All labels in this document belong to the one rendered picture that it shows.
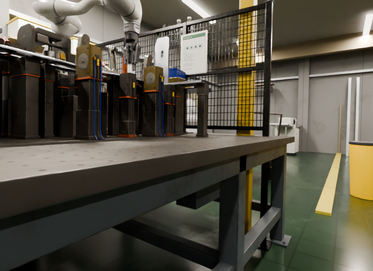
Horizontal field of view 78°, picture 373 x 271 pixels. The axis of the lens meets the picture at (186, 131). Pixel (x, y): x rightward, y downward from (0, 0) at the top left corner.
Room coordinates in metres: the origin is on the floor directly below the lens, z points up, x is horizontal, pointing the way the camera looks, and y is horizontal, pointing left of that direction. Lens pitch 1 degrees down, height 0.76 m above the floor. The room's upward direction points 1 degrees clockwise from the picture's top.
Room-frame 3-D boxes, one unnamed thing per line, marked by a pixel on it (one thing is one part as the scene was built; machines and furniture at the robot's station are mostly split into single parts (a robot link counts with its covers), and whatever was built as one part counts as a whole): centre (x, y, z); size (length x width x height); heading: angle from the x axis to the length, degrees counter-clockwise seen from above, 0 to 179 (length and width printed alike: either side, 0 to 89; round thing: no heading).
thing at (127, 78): (1.06, 0.26, 0.84); 0.10 x 0.05 x 0.29; 60
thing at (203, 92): (1.26, -0.09, 0.84); 0.05 x 0.05 x 0.29; 60
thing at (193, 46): (1.75, -0.05, 1.30); 0.23 x 0.02 x 0.31; 60
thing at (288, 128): (6.61, -2.90, 0.52); 2.17 x 0.54 x 1.03; 145
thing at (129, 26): (1.32, 0.32, 1.30); 0.09 x 0.09 x 0.06
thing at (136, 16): (1.31, 0.32, 1.40); 0.13 x 0.11 x 0.16; 169
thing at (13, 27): (3.41, 2.29, 2.03); 0.50 x 0.41 x 0.28; 145
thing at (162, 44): (1.54, 0.18, 1.17); 0.12 x 0.01 x 0.34; 60
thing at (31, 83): (0.85, 0.60, 0.84); 0.12 x 0.05 x 0.29; 60
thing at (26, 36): (1.11, 0.68, 0.94); 0.18 x 0.13 x 0.49; 150
